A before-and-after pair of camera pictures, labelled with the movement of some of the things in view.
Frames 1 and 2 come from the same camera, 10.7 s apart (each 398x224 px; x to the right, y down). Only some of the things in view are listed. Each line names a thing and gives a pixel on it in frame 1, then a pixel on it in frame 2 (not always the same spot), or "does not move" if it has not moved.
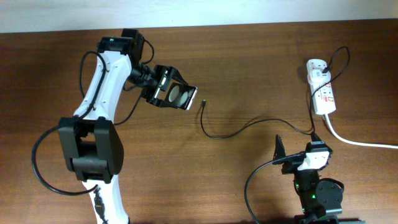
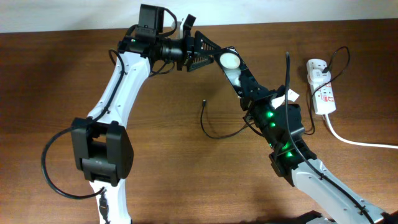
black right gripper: (279, 151) to (257, 92)
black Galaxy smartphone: (181, 95) to (235, 68)
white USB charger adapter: (318, 76) does not move
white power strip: (323, 96) does not move
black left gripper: (164, 72) to (189, 49)
